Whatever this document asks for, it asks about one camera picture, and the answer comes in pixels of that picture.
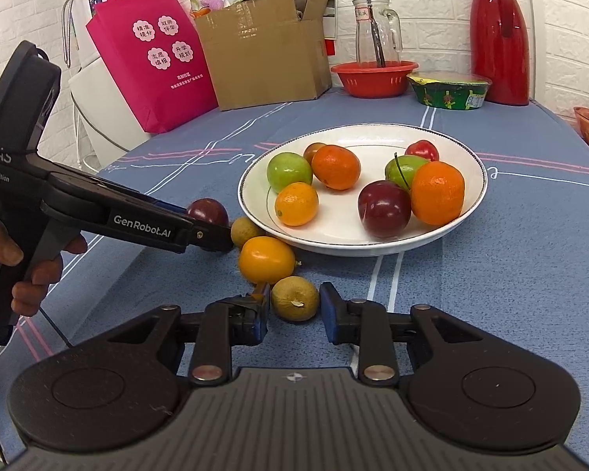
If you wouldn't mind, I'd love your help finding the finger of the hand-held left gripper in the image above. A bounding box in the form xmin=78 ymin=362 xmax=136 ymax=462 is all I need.
xmin=95 ymin=181 xmax=190 ymax=222
xmin=192 ymin=225 xmax=237 ymax=255

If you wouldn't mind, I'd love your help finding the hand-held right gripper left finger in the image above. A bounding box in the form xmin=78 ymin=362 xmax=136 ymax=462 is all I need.
xmin=105 ymin=292 xmax=272 ymax=386

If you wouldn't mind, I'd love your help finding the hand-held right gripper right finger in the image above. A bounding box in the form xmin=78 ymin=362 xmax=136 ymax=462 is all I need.
xmin=319 ymin=282 xmax=487 ymax=386

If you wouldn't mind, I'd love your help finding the dark red apple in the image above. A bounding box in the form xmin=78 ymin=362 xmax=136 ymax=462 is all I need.
xmin=185 ymin=198 xmax=230 ymax=229

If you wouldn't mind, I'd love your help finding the white plate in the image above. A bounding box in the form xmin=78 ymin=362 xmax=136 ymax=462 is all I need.
xmin=238 ymin=124 xmax=488 ymax=256

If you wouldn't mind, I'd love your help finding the small green apple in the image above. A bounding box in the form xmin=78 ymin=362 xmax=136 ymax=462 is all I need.
xmin=267 ymin=152 xmax=314 ymax=194

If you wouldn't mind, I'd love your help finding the large dark red plum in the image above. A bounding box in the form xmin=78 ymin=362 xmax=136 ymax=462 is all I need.
xmin=357 ymin=180 xmax=413 ymax=239

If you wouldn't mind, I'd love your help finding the reddish brown jujube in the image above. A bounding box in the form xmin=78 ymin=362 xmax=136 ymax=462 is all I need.
xmin=303 ymin=142 xmax=329 ymax=166

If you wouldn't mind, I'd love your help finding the orange tangerine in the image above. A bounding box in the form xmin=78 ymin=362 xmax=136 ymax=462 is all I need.
xmin=411 ymin=161 xmax=465 ymax=226
xmin=311 ymin=144 xmax=362 ymax=191

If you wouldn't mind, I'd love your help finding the red cherry tomato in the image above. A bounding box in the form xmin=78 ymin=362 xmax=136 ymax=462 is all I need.
xmin=404 ymin=140 xmax=441 ymax=162

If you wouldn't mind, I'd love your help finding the person's left hand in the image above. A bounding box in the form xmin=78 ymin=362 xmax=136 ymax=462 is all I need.
xmin=0 ymin=216 xmax=88 ymax=316

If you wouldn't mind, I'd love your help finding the white appliance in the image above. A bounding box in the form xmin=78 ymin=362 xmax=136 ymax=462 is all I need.
xmin=69 ymin=56 xmax=153 ymax=172

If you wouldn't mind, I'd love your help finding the pink tote bag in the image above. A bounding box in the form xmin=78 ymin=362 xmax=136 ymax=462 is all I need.
xmin=86 ymin=0 xmax=219 ymax=134

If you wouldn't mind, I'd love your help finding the cardboard box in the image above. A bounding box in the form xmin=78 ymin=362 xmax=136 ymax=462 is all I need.
xmin=195 ymin=0 xmax=333 ymax=111

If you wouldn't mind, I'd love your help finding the blue striped tablecloth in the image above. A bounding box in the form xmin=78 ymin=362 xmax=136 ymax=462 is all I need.
xmin=0 ymin=86 xmax=589 ymax=452

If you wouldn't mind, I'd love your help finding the red plastic basket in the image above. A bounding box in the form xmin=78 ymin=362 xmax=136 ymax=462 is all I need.
xmin=331 ymin=60 xmax=419 ymax=98

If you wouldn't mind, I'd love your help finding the glass pitcher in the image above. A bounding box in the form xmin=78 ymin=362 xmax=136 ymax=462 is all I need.
xmin=352 ymin=0 xmax=403 ymax=67

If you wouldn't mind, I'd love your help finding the green instant noodle bowl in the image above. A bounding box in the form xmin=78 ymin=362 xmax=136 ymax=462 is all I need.
xmin=406 ymin=71 xmax=493 ymax=109

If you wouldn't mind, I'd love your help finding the metal stirrer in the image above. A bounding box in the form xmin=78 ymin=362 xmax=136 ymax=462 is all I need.
xmin=364 ymin=0 xmax=386 ymax=68

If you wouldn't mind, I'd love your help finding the red thermos jug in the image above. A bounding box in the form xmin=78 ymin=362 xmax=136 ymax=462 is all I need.
xmin=470 ymin=0 xmax=531 ymax=107

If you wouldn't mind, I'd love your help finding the black cable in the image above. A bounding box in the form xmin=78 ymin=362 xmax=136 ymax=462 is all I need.
xmin=38 ymin=304 xmax=74 ymax=349

